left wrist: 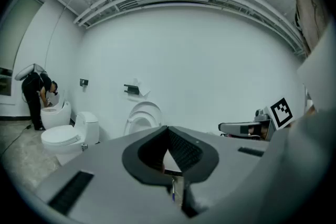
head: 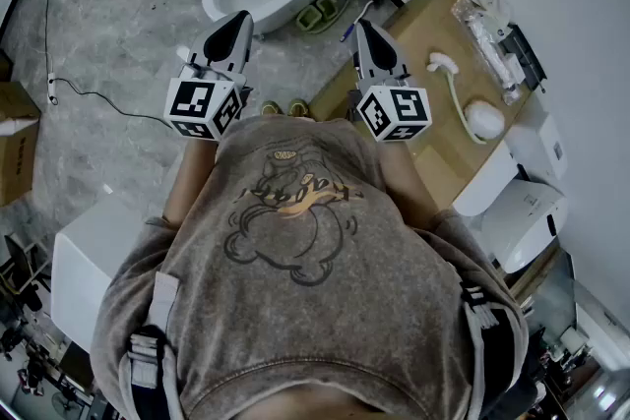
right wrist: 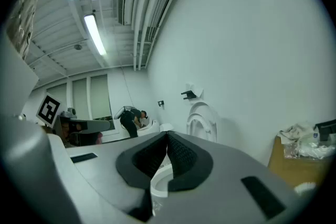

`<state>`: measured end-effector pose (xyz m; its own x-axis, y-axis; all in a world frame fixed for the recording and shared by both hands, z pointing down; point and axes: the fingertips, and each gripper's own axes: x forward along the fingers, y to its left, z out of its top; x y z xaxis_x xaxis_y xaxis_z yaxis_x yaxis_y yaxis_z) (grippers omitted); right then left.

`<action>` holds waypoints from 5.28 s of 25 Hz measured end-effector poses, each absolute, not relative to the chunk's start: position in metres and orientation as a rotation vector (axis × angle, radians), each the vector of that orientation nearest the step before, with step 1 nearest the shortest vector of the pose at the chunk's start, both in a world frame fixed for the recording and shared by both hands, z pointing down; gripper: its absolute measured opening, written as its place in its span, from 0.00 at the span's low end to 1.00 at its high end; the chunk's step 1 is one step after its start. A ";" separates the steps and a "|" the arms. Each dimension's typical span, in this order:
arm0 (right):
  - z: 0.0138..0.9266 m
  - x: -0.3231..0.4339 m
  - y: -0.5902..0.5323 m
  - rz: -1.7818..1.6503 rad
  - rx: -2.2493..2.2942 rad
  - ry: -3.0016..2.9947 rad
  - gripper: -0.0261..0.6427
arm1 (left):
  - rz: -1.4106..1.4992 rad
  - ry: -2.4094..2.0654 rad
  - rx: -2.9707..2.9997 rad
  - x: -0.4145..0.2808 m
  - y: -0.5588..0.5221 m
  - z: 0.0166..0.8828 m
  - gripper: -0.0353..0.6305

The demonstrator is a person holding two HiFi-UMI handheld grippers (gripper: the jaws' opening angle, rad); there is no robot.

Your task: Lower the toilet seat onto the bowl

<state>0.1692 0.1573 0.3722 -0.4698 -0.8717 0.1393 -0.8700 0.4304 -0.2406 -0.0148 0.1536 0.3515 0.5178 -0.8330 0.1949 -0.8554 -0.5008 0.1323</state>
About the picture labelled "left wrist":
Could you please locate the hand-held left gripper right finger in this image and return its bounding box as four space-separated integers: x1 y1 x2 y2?
167 125 220 184

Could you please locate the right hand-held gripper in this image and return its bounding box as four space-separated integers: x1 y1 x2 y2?
218 98 293 140

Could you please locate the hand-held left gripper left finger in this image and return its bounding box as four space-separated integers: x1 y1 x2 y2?
122 125 173 187

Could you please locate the white open toilet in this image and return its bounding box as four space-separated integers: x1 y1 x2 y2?
123 110 160 137

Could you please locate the white closed-lid toilet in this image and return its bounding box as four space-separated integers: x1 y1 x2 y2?
41 111 100 166

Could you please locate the round white toilet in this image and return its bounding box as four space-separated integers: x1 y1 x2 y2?
40 90 72 131

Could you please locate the person's grey printed shirt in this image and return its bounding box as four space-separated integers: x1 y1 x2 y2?
285 0 332 57

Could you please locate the black wall rack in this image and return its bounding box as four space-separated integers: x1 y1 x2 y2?
123 83 140 95

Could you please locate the black cable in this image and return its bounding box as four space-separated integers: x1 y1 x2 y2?
0 124 33 157

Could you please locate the wall window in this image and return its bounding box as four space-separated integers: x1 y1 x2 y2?
0 67 14 97

